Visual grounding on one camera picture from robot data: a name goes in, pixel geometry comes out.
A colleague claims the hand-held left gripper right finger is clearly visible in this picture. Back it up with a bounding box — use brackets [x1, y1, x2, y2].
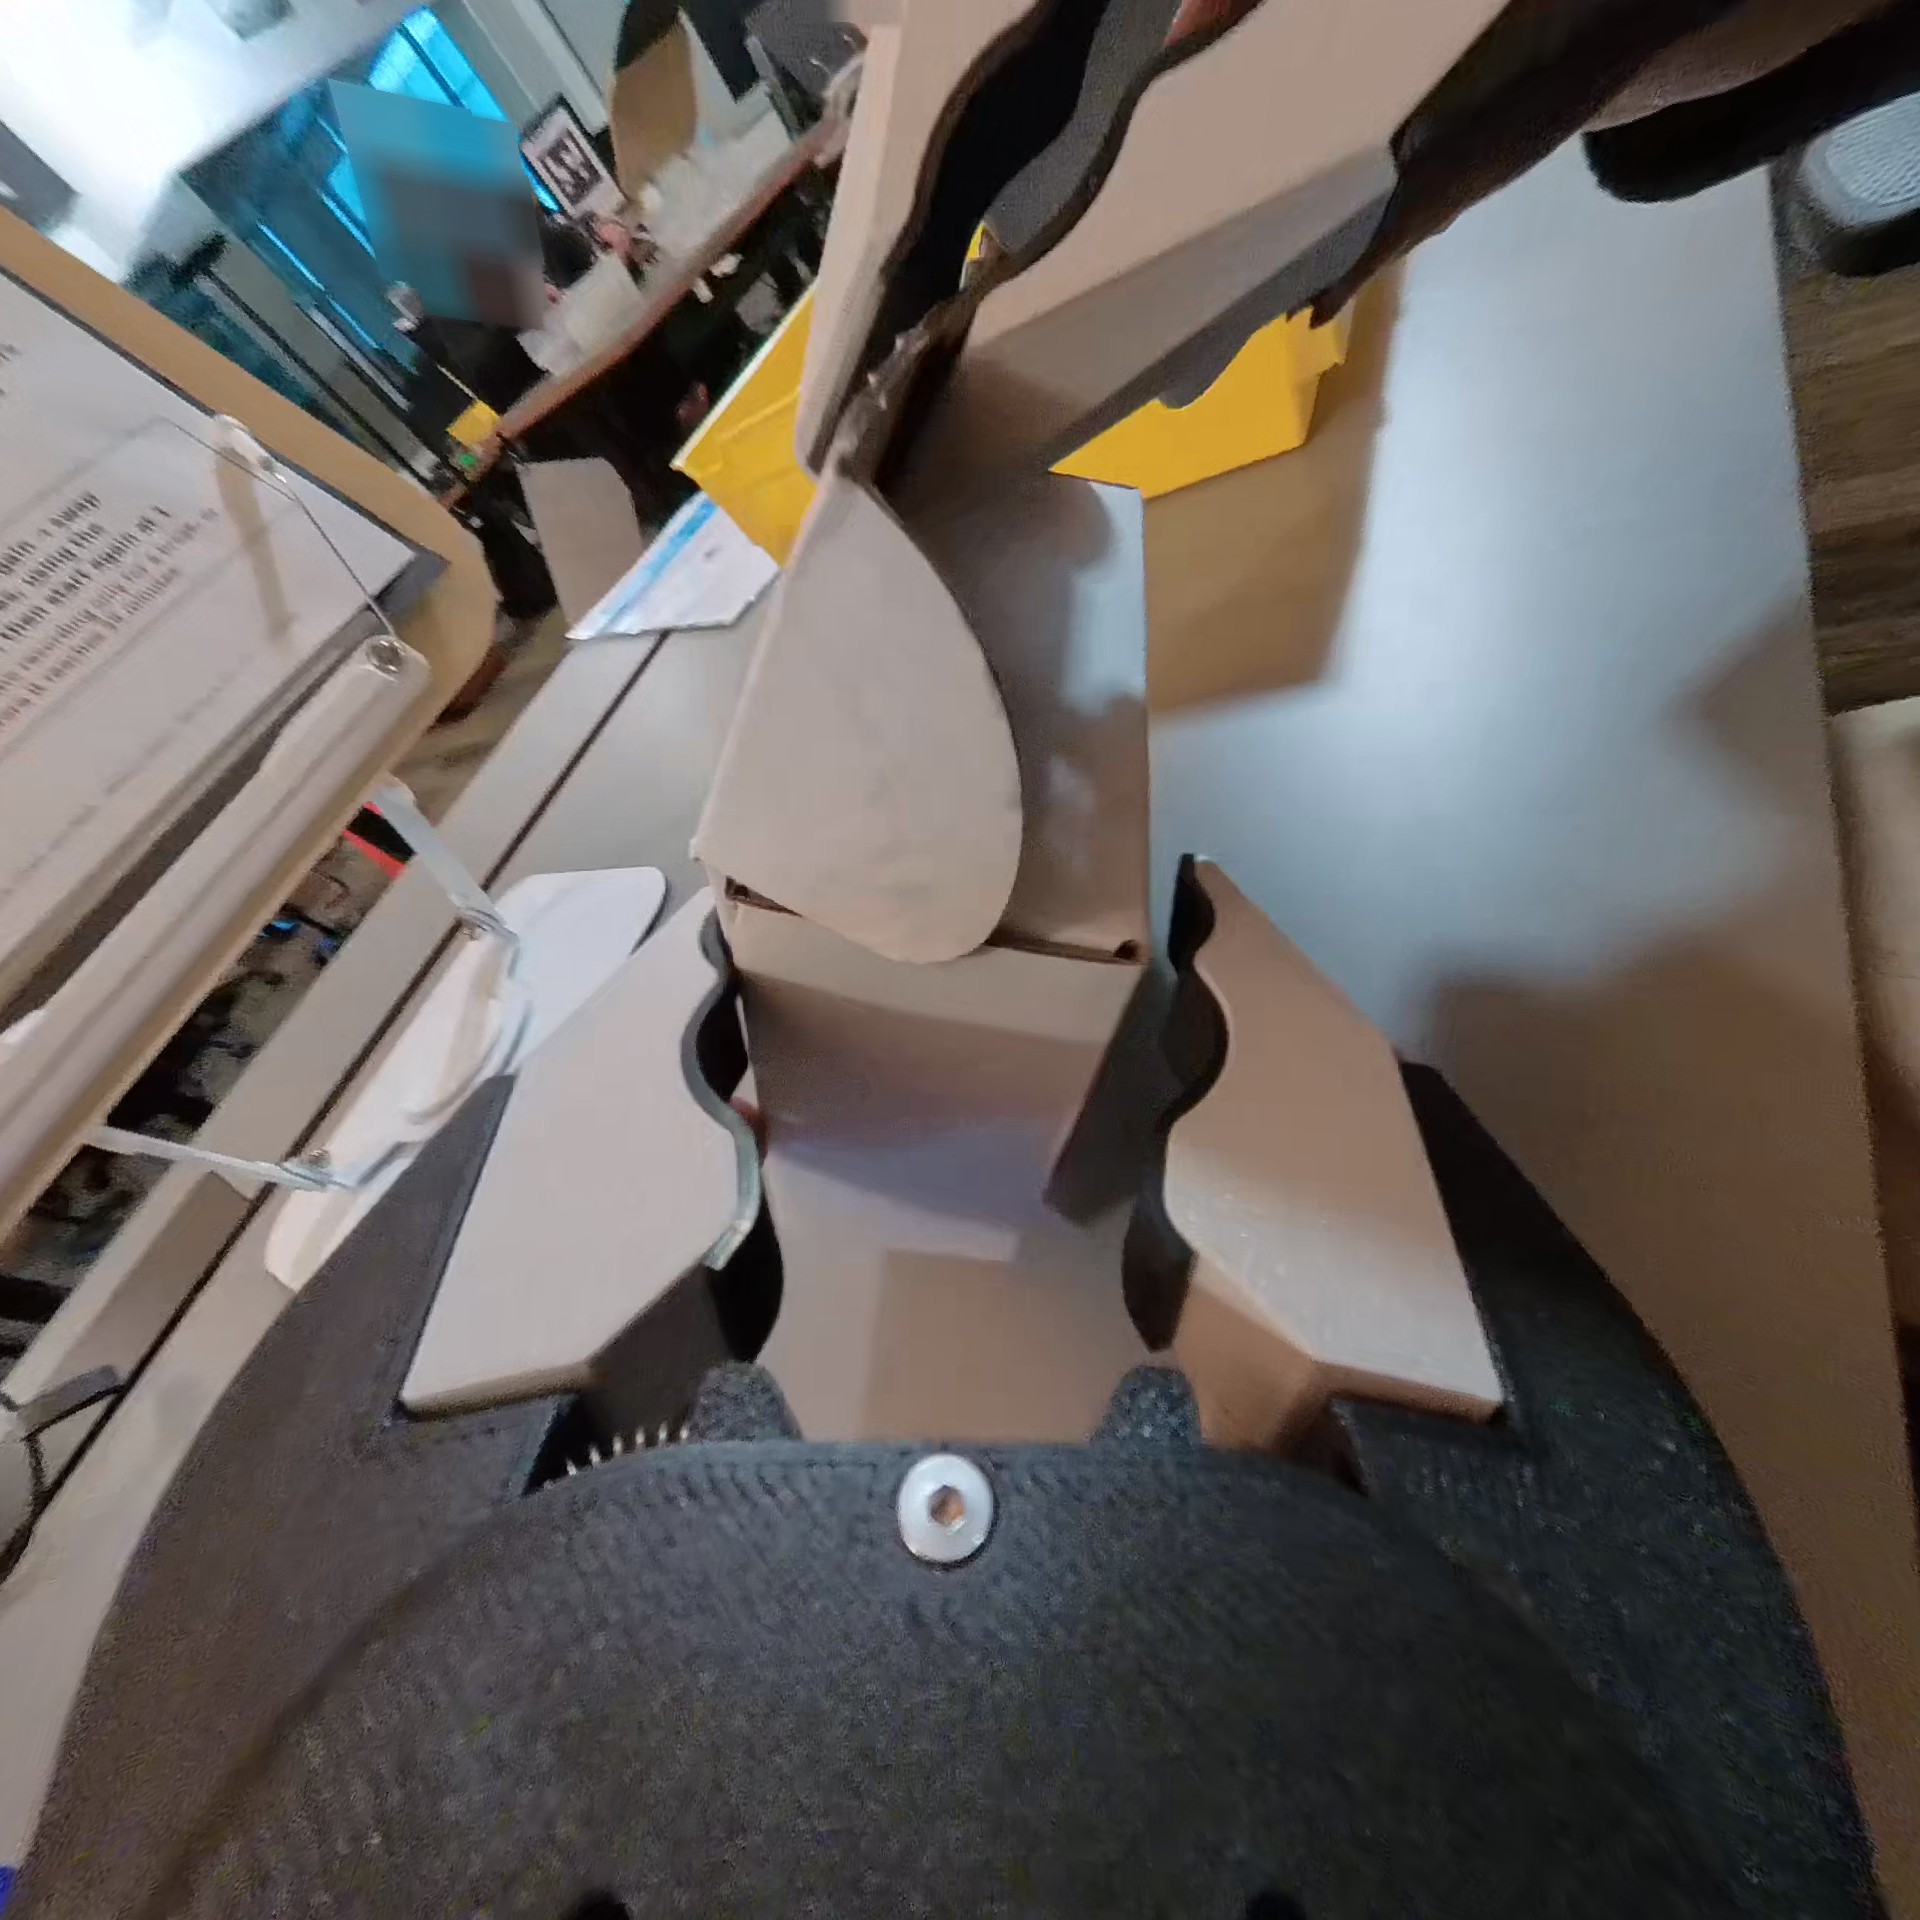
[1123, 855, 1507, 1453]

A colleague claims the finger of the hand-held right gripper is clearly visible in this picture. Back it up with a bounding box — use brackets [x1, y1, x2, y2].
[983, 0, 1510, 452]
[796, 0, 1051, 472]

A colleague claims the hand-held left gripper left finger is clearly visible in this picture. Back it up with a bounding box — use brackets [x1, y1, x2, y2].
[400, 886, 788, 1443]

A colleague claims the yellow plastic bin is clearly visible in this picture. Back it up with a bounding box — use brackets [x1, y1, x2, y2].
[670, 223, 1361, 564]

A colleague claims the white cardboard mailer box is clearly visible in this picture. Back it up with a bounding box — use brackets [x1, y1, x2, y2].
[690, 300, 1156, 1269]

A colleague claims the grey desk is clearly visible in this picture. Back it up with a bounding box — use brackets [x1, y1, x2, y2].
[0, 141, 1878, 1920]

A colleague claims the open brown cardboard box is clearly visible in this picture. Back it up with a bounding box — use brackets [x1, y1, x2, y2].
[608, 0, 703, 186]

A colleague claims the white document stand wooden board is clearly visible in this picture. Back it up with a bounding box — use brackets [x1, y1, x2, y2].
[0, 210, 670, 1292]

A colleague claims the black white marker sign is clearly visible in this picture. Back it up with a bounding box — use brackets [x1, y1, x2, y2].
[526, 96, 618, 213]

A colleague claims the blue white paper leaflet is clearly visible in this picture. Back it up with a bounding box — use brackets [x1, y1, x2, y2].
[568, 486, 783, 645]

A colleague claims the upright cardboard piece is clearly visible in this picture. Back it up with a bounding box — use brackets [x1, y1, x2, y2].
[516, 458, 647, 619]

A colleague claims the beige chair seat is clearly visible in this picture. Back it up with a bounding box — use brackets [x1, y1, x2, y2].
[1832, 698, 1920, 1518]

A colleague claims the printed instruction sheet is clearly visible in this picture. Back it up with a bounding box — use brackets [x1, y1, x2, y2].
[0, 269, 423, 902]

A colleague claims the grey cable clip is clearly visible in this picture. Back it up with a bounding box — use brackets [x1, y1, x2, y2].
[0, 1365, 126, 1443]

